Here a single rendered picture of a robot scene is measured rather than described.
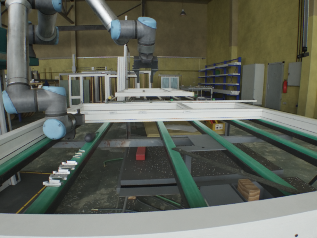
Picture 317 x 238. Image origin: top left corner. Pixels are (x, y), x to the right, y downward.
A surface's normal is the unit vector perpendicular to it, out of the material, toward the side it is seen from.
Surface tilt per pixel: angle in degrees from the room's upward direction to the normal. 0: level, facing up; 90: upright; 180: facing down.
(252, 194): 90
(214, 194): 0
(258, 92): 90
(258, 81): 90
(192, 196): 0
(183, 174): 0
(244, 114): 90
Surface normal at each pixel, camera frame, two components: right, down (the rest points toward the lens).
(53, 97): 0.53, 0.15
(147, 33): 0.22, 0.66
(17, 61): 0.50, -0.31
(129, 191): 0.00, -0.98
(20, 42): 0.71, -0.32
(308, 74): -1.00, 0.02
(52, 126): 0.11, 0.28
